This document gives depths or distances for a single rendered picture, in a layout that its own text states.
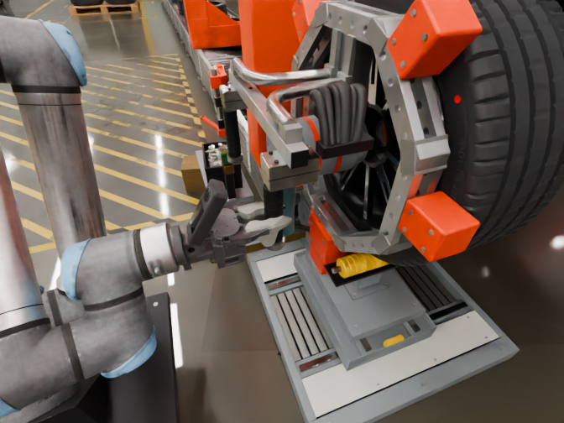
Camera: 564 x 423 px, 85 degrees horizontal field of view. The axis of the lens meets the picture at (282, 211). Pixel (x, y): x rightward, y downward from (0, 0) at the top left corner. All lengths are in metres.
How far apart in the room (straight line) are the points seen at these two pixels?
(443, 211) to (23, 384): 0.65
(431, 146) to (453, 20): 0.17
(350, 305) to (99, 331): 0.84
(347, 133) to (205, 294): 1.15
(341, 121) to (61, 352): 0.53
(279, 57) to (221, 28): 1.96
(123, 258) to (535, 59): 0.70
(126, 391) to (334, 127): 0.87
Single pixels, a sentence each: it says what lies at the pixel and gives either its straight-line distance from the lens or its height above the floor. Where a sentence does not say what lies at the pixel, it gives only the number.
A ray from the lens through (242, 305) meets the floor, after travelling 1.44.
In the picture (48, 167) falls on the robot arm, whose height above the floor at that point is 0.86.
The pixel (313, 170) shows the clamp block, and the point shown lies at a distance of 0.52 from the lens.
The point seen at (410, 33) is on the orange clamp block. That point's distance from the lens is 0.53.
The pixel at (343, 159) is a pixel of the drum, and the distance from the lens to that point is 0.71.
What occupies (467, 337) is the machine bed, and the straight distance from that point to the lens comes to 1.45.
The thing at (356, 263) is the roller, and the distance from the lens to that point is 0.90.
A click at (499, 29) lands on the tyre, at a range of 0.62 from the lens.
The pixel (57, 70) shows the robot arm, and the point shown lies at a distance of 0.79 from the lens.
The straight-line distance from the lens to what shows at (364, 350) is 1.18.
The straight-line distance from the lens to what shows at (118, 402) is 1.05.
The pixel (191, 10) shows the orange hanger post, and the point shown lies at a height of 0.80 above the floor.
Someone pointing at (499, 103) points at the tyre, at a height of 1.03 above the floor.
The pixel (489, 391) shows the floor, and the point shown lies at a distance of 1.48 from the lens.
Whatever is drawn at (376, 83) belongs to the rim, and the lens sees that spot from 0.78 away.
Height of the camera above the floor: 1.21
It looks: 41 degrees down
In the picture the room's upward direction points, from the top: straight up
